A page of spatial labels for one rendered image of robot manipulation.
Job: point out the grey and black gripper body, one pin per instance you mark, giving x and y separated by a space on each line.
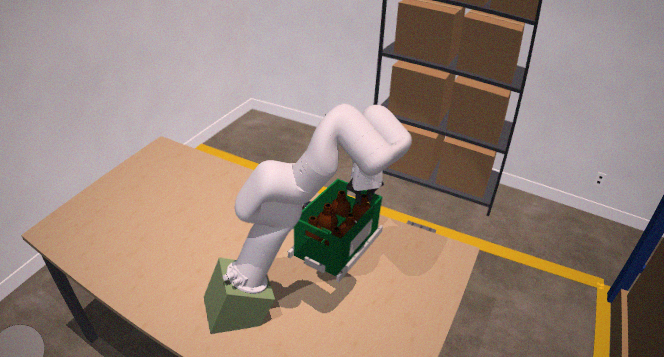
362 181

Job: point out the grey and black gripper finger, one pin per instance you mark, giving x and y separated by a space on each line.
370 193
358 196

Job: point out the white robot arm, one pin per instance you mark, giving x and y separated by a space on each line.
298 183

